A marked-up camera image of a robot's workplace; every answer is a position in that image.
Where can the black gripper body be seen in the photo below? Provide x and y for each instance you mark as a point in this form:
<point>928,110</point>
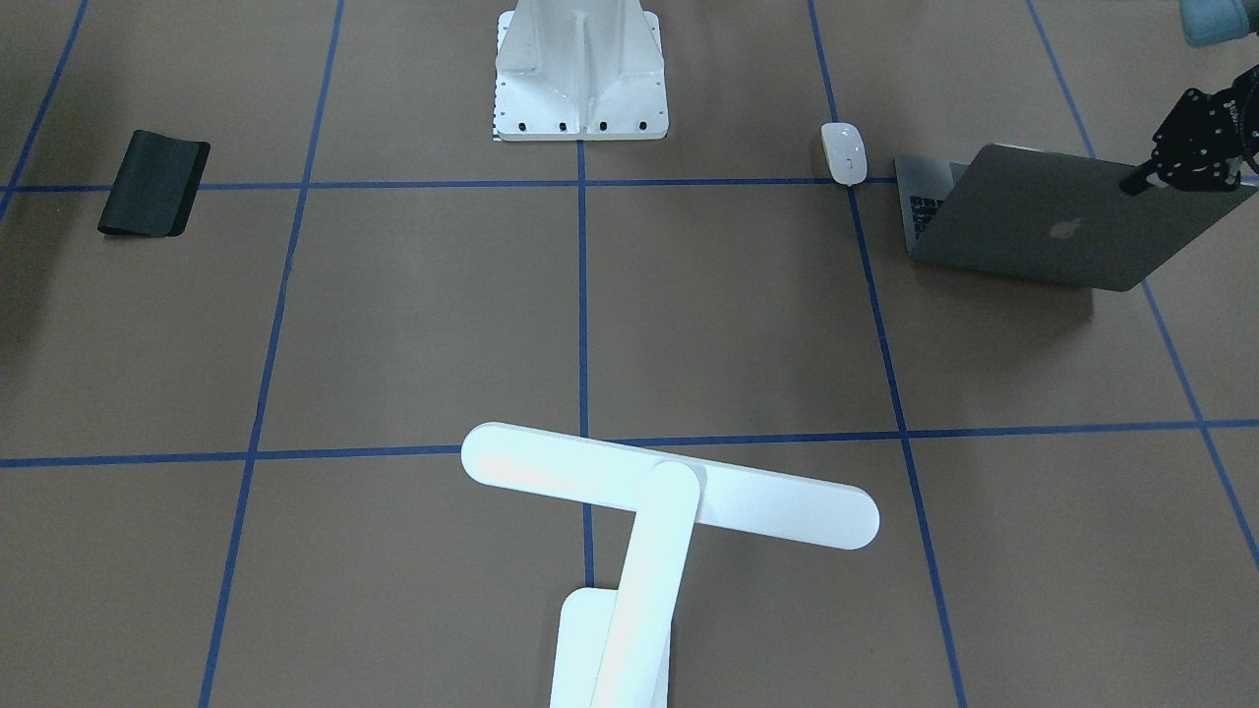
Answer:
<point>1202,135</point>

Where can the black mouse pad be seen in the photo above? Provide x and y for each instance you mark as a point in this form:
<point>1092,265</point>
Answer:
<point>155,187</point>

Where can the grey laptop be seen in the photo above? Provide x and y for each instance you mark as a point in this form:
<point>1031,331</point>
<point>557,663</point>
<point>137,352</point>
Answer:
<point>1049,217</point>

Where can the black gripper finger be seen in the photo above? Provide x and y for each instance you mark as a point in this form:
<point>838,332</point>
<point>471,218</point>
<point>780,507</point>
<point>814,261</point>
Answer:
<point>1142,178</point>

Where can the white computer mouse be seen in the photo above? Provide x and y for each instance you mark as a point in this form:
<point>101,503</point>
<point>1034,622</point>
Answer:
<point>845,152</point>

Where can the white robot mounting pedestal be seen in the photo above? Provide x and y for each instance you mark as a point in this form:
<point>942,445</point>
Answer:
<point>580,71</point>

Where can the white desk lamp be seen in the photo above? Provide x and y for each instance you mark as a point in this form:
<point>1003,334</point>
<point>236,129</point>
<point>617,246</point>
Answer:
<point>614,644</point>

